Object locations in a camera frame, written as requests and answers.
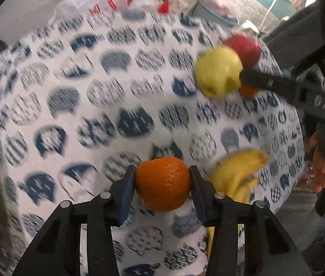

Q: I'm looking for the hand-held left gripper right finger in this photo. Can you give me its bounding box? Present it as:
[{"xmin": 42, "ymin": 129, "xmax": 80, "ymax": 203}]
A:
[{"xmin": 189, "ymin": 165, "xmax": 314, "ymax": 276}]

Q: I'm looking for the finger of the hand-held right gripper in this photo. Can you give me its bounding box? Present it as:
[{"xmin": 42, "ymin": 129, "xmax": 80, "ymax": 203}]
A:
[{"xmin": 239, "ymin": 67, "xmax": 302, "ymax": 104}]

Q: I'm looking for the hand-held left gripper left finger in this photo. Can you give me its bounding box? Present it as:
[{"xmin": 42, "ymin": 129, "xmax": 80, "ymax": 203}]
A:
[{"xmin": 12, "ymin": 165, "xmax": 138, "ymax": 276}]

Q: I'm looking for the small orange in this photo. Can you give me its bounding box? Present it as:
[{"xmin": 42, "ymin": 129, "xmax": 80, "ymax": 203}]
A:
[{"xmin": 238, "ymin": 85, "xmax": 259, "ymax": 97}]

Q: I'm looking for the red apple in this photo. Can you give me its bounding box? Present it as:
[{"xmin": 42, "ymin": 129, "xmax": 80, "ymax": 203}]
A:
[{"xmin": 226, "ymin": 34, "xmax": 262, "ymax": 68}]

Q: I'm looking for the yellow-green pear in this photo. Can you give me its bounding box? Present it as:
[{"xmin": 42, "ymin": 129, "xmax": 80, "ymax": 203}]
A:
[{"xmin": 194, "ymin": 47, "xmax": 244, "ymax": 98}]

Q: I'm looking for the dark chair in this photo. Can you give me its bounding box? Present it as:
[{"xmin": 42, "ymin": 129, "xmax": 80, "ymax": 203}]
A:
[{"xmin": 263, "ymin": 0, "xmax": 325, "ymax": 78}]

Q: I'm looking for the grey-green waste bin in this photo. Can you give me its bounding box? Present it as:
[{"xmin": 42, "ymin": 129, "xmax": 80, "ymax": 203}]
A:
[{"xmin": 192, "ymin": 0, "xmax": 239, "ymax": 26}]

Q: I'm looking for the cat print tablecloth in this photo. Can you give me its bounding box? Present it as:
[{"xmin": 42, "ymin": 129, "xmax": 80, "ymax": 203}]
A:
[{"xmin": 0, "ymin": 9, "xmax": 305, "ymax": 276}]

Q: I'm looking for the red cardboard box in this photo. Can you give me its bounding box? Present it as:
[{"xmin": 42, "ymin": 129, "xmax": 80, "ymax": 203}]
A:
[{"xmin": 126, "ymin": 0, "xmax": 171, "ymax": 14}]

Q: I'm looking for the white plastic bag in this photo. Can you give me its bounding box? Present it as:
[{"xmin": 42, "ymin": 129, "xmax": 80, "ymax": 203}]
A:
[{"xmin": 49, "ymin": 0, "xmax": 120, "ymax": 20}]

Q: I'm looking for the white cable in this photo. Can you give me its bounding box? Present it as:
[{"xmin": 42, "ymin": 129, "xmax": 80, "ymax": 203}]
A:
[{"xmin": 263, "ymin": 0, "xmax": 284, "ymax": 32}]

